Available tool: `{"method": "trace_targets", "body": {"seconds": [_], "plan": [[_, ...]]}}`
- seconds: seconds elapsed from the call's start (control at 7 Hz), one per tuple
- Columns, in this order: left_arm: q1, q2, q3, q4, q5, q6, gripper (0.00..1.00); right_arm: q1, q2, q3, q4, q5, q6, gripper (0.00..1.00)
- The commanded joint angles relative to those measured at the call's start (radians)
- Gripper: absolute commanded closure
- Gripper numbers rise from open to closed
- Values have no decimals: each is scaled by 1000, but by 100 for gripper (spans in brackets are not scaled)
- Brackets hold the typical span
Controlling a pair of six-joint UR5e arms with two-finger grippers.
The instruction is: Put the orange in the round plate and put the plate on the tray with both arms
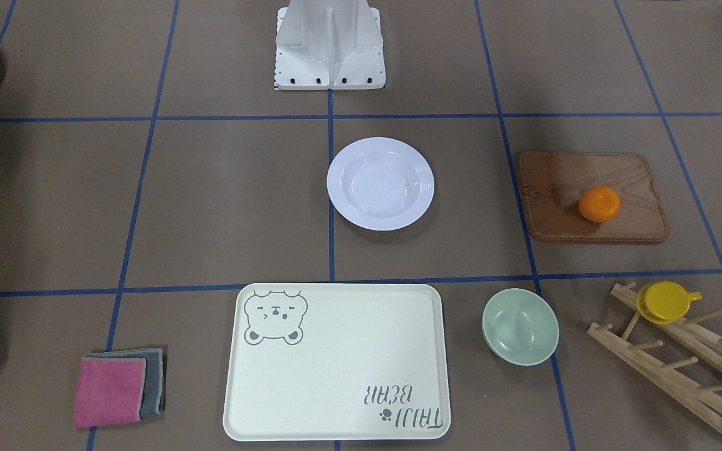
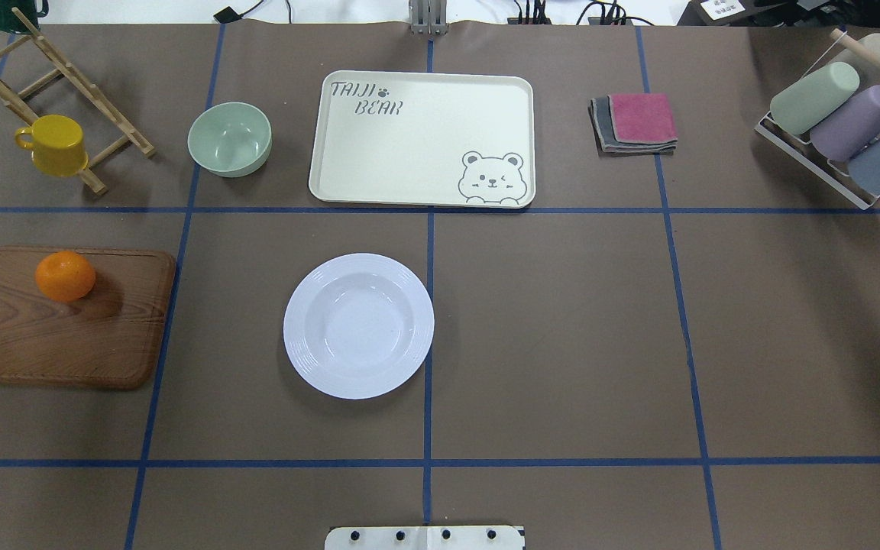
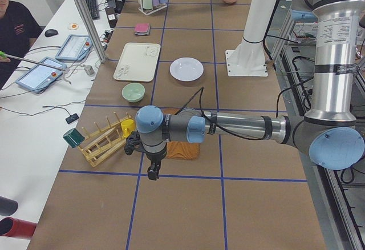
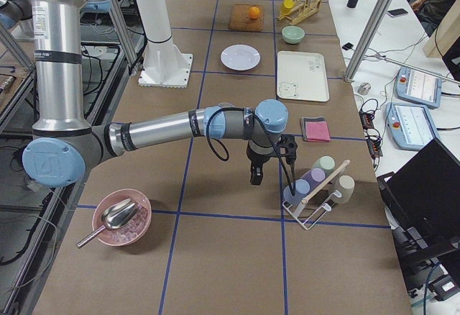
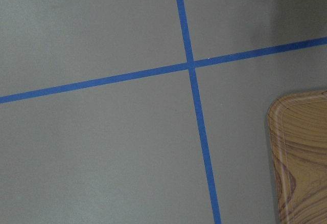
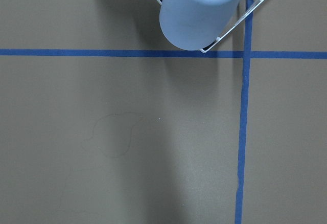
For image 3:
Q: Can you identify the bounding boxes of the wooden cutting board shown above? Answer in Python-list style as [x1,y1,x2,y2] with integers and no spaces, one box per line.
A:
[163,108,200,160]

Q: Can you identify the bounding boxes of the small metal weight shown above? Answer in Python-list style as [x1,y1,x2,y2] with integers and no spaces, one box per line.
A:
[84,65,95,76]

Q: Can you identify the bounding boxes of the red tube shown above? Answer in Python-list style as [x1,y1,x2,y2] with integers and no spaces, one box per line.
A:
[1,217,37,240]

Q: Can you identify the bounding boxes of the black computer mouse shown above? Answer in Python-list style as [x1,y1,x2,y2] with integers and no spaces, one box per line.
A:
[44,29,59,38]

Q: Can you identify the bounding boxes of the near teach pendant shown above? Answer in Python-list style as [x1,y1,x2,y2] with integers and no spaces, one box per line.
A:
[15,57,67,94]

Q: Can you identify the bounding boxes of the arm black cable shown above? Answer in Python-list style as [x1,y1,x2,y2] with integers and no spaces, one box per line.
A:
[177,86,314,141]

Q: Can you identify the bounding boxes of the round yellow white disc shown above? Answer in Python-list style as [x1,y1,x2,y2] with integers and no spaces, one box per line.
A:
[68,23,79,30]

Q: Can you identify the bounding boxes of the far teach pendant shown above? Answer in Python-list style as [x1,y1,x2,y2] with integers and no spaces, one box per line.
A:
[55,35,92,62]

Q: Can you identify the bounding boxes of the dark green cup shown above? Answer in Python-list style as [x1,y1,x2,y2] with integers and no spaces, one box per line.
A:
[63,128,85,148]

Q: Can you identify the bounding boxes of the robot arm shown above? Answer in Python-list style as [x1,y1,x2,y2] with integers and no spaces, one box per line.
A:
[124,0,364,180]

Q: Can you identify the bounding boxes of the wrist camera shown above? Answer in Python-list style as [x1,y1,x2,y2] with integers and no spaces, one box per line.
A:
[124,131,144,155]

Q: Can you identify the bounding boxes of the person in black shirt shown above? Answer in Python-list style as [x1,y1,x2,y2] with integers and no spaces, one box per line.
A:
[0,0,43,90]

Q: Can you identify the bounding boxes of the green tumbler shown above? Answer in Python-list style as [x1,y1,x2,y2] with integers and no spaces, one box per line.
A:
[143,0,153,11]

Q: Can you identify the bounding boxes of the white wire cup rack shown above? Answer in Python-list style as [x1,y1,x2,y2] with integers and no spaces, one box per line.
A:
[137,0,168,16]

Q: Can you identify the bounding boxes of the pink and grey cloths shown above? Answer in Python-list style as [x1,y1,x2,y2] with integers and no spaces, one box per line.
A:
[134,23,151,36]

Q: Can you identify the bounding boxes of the metal rod with green tip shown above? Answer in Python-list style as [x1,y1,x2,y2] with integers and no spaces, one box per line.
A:
[1,51,68,71]

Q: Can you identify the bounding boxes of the black keyboard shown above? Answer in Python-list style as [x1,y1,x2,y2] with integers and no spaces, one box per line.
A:
[85,0,100,20]

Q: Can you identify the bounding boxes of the wooden cup drying rack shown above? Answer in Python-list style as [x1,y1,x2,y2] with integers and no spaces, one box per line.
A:
[78,112,135,167]

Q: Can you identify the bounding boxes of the cream bear tray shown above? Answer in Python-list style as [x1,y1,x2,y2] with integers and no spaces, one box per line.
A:
[113,42,161,82]

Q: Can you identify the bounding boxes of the aluminium frame post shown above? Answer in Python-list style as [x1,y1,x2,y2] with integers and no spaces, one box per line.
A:
[74,0,107,63]

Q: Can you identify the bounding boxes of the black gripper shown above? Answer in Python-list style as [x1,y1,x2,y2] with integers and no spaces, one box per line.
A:
[147,149,167,180]

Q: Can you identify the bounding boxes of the black tube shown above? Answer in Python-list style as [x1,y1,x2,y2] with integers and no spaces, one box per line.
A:
[0,196,18,216]

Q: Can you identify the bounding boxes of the white camera pole stand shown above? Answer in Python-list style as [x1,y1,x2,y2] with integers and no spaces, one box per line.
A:
[225,0,277,76]

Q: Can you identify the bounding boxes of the green bowl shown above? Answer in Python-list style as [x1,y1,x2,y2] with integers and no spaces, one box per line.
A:
[121,83,145,103]

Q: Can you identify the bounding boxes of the teach pendant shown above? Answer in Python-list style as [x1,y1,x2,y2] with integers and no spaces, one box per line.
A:
[55,35,92,62]
[15,57,67,94]

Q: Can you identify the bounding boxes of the white plate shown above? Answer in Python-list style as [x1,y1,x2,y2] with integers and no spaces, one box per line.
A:
[169,57,204,82]

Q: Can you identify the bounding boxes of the yellow cup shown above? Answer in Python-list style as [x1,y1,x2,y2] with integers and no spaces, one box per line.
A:
[120,119,136,138]

